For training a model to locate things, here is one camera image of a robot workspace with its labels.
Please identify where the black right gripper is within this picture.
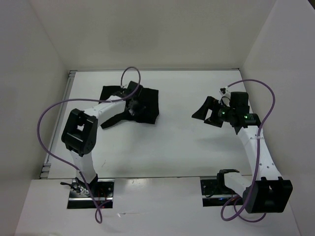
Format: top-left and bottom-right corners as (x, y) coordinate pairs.
(191, 96), (235, 127)

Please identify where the black skirt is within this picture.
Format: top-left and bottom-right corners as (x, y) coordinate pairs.
(100, 86), (159, 129)

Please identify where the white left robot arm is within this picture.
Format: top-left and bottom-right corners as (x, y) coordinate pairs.
(62, 95), (149, 197)

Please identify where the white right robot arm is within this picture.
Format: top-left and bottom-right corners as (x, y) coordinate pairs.
(192, 92), (293, 213)

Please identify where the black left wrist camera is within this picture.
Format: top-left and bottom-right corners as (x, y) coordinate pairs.
(125, 81), (143, 97)

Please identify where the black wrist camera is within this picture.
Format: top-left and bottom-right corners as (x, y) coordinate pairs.
(125, 81), (143, 97)
(229, 91), (249, 109)

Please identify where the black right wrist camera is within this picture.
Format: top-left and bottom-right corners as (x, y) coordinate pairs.
(229, 91), (249, 109)

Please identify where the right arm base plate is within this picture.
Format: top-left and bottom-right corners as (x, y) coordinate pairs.
(200, 177), (236, 207)

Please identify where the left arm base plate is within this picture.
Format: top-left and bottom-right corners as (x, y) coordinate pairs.
(67, 179), (114, 209)

